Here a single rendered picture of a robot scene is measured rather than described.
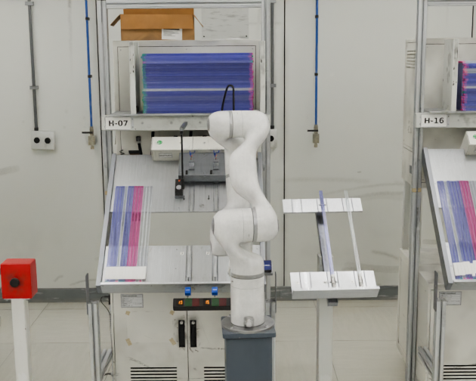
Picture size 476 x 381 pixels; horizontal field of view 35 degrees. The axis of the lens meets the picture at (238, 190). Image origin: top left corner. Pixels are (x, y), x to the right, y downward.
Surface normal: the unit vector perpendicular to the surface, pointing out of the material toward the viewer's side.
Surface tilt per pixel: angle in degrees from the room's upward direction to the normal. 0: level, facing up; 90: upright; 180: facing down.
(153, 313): 90
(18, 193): 90
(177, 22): 76
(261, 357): 90
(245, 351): 90
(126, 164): 42
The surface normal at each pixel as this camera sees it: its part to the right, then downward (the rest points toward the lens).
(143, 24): 0.04, 0.00
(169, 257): 0.00, -0.61
